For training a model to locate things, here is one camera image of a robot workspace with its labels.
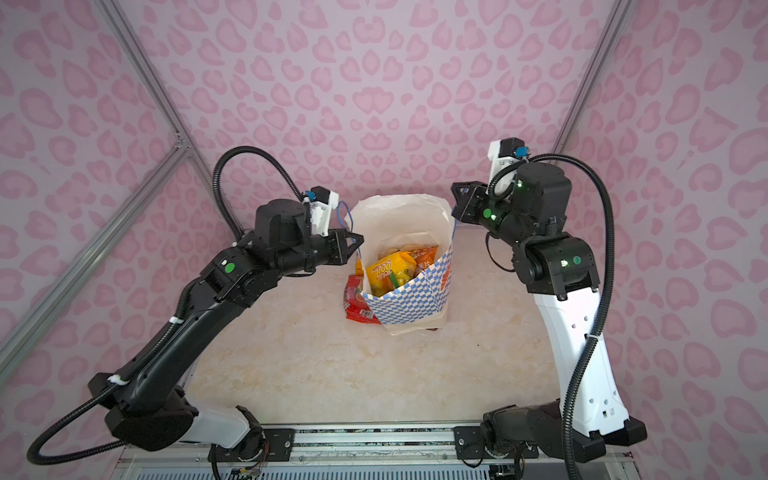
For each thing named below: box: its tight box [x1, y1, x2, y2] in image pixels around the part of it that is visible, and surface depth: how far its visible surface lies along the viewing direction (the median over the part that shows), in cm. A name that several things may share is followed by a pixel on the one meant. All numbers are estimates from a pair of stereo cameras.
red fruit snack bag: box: [344, 275, 381, 324], surface depth 97 cm
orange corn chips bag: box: [409, 245, 439, 268], surface depth 80 cm
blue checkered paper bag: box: [344, 194, 453, 335], surface depth 72 cm
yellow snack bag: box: [366, 251, 417, 297], surface depth 73 cm
